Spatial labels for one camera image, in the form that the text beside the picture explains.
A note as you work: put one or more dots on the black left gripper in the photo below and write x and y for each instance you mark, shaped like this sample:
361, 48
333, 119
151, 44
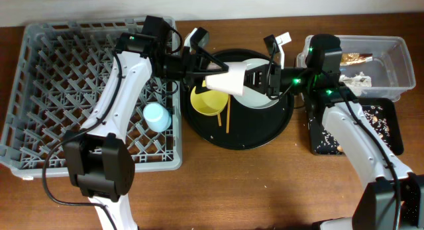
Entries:
189, 67

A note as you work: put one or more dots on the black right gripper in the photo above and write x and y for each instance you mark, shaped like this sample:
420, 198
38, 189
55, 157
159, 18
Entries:
263, 87

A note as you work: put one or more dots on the pink plastic cup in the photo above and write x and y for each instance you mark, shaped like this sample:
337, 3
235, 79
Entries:
231, 82

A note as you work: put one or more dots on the yellow plastic bowl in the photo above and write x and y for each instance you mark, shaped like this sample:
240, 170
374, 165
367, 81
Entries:
208, 103

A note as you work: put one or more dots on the blue plastic cup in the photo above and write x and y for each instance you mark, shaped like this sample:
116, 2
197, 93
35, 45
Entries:
157, 117

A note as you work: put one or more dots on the white tissue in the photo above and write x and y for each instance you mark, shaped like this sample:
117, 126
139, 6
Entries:
358, 83

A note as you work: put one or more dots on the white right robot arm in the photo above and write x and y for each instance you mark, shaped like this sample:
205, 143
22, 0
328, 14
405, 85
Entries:
393, 193

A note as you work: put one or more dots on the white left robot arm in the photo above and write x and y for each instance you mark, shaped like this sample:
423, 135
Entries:
98, 162

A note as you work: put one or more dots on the clear plastic waste bin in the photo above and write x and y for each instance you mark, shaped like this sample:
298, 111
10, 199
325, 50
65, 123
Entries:
391, 69

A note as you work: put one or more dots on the black rectangular waste tray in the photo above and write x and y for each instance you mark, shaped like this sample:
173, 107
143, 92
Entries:
390, 110

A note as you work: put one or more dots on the grey plastic dishwasher rack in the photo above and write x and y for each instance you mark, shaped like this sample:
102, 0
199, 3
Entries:
62, 70

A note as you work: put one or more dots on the light grey plate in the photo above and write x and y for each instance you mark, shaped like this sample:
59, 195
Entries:
250, 98

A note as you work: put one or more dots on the wooden chopstick right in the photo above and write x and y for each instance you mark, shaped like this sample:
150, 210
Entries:
228, 117

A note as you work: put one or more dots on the wooden chopstick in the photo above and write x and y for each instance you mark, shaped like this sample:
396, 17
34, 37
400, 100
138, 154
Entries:
228, 117
219, 119

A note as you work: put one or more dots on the wooden chopstick left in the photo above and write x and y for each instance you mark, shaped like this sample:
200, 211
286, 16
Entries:
219, 119

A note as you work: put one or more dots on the round black serving tray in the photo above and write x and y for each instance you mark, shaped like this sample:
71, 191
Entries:
249, 128

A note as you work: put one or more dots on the food scraps with rice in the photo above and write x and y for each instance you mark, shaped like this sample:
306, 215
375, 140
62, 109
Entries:
324, 143

